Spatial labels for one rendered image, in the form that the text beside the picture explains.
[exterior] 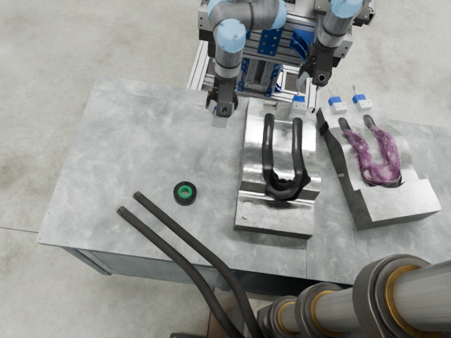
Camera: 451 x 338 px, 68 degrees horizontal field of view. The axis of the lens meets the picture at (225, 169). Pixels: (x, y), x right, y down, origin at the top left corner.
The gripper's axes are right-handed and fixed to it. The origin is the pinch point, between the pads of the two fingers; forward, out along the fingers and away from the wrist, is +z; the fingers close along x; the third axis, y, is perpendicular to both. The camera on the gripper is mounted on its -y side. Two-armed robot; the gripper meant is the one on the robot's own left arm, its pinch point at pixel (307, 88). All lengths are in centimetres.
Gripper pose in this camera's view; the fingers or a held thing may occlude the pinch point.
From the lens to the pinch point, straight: 124.0
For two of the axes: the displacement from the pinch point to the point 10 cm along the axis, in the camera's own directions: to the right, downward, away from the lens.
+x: -9.9, -1.4, -0.3
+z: -0.9, 4.4, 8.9
